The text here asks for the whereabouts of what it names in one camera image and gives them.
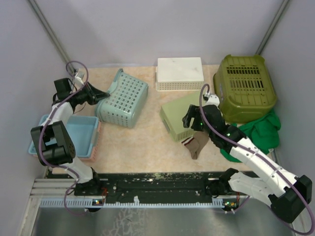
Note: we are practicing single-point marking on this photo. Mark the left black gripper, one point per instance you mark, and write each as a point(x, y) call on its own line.
point(95, 95)

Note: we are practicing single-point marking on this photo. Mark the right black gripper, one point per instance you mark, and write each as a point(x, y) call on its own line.
point(192, 112)

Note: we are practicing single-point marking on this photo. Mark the pale green basket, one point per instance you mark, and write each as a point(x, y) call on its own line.
point(172, 113)

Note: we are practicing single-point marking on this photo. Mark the teal lattice basket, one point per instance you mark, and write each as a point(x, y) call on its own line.
point(126, 101)

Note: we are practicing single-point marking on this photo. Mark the white perforated basket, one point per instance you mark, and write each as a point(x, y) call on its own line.
point(179, 74)

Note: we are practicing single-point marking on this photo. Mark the large olive green basket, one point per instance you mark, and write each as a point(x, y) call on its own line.
point(244, 88)

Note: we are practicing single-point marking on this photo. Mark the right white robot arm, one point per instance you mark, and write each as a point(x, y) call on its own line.
point(285, 193)

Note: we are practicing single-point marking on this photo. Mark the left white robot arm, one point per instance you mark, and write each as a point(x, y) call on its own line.
point(53, 144)

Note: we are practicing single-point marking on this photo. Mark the brown striped sock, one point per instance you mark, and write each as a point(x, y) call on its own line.
point(196, 143)

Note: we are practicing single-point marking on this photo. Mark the pink tray basket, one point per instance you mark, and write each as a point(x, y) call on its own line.
point(87, 148)

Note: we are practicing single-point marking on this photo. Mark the green cloth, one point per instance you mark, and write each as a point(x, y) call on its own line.
point(263, 132)

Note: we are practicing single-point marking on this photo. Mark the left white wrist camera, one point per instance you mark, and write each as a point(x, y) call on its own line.
point(79, 78)

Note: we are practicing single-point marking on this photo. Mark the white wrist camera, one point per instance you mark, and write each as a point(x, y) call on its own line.
point(213, 99)
point(79, 78)

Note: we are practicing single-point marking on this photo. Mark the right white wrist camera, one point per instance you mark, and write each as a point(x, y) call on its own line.
point(213, 99)

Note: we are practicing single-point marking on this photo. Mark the white slotted cable duct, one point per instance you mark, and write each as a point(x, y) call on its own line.
point(92, 203)

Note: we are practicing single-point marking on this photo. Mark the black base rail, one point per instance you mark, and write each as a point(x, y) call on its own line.
point(158, 188)

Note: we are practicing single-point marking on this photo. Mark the aluminium frame rail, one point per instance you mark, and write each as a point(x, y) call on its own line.
point(50, 187)

